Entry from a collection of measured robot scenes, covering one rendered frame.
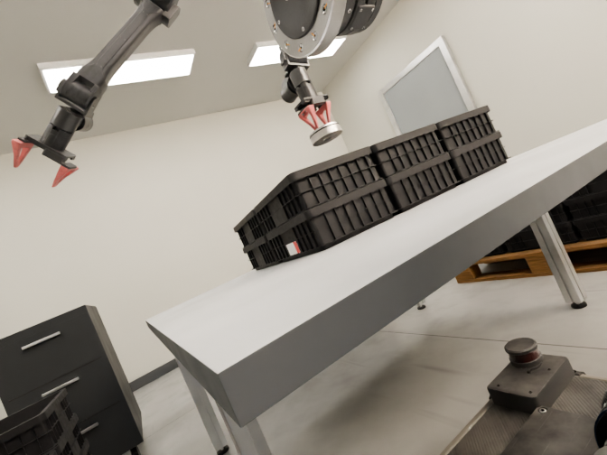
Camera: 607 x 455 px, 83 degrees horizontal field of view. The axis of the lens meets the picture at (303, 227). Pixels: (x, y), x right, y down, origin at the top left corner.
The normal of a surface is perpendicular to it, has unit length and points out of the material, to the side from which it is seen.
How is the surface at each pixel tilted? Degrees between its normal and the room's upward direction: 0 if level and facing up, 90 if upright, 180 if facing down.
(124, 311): 90
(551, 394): 90
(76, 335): 90
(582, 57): 90
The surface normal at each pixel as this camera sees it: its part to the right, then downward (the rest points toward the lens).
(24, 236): 0.44, -0.22
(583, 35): -0.80, 0.35
